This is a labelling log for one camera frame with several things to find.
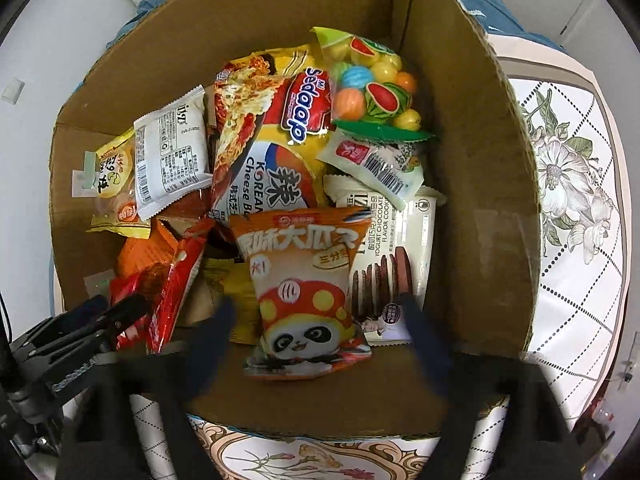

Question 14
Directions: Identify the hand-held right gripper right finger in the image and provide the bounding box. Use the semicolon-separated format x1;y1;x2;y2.
400;295;586;480

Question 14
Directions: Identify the red snack packet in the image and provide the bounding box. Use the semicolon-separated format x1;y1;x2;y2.
144;217;217;357
107;271;153;352

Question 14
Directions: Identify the orange panda snack packet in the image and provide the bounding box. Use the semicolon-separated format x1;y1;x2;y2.
229;205;374;382

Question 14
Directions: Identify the white chocolate cookie packet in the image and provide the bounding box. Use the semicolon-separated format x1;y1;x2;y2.
322;174;449;347

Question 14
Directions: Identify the yellow instant noodle packet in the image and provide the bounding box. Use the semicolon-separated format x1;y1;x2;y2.
209;42;342;233

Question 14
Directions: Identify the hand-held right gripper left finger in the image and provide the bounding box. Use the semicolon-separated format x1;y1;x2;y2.
55;300;238;480

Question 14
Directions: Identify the colourful gumball candy bag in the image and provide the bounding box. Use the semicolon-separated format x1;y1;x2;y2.
309;25;435;142

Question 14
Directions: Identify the cardboard box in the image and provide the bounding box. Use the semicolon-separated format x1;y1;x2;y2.
49;0;543;443

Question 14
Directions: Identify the dark yellow snack packet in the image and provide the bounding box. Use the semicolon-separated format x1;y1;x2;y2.
199;256;262;346

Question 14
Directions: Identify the white green snack packet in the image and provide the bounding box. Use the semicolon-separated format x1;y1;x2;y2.
315;127;427;212

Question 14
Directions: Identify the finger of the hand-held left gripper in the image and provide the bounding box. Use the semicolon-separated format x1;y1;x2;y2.
30;293;152;361
47;295;110;333

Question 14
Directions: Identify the yellow biscuit packet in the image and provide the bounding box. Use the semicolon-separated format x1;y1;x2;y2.
85;127;153;241

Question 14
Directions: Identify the small white sachet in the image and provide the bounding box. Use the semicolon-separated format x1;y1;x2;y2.
132;85;217;222

